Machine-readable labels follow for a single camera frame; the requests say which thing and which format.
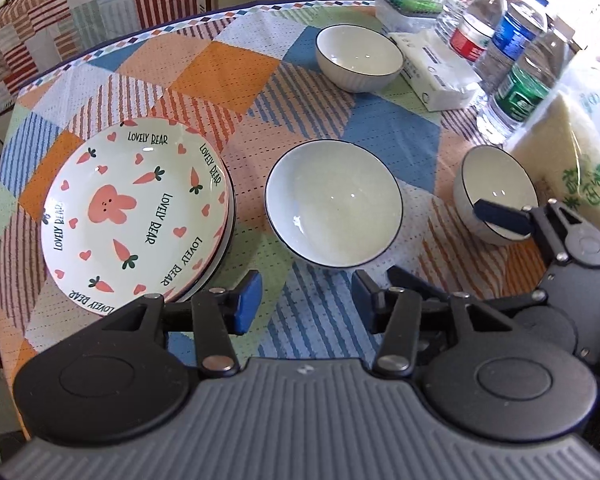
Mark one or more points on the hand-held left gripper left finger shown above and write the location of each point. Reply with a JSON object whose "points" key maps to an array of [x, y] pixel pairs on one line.
{"points": [[247, 305]]}

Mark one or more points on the red label water bottle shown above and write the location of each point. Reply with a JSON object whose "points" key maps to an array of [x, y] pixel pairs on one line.
{"points": [[472, 35]]}

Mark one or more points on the blue label water bottle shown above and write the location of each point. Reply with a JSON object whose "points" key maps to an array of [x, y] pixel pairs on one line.
{"points": [[512, 35]]}

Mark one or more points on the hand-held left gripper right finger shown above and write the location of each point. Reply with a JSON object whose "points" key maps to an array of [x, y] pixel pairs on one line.
{"points": [[366, 300]]}

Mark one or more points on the white plastic basket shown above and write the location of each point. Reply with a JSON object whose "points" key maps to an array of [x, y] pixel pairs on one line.
{"points": [[405, 2]]}

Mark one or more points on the green label water bottle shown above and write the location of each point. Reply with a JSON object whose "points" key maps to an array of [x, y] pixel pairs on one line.
{"points": [[522, 92]]}

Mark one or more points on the striped patchwork cloth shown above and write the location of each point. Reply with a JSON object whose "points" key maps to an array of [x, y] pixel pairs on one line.
{"points": [[55, 25]]}

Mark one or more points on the pink rabbit print plate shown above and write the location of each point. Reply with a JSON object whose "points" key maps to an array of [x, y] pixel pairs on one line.
{"points": [[130, 210]]}

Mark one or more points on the clear bag of rice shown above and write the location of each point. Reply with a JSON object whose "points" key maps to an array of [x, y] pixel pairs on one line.
{"points": [[575, 140]]}

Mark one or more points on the large white bowl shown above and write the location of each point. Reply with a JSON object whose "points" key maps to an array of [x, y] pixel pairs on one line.
{"points": [[332, 200]]}

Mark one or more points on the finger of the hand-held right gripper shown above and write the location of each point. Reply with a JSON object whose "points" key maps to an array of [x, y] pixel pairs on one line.
{"points": [[502, 220], [410, 281]]}

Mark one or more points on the small white bowl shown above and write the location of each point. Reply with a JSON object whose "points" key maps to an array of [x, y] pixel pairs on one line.
{"points": [[357, 50], [495, 175]]}

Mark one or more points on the colourful checkered tablecloth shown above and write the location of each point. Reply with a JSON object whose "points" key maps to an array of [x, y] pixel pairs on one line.
{"points": [[220, 70]]}

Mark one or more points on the white tissue pack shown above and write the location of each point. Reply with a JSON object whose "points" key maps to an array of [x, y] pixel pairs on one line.
{"points": [[435, 67]]}

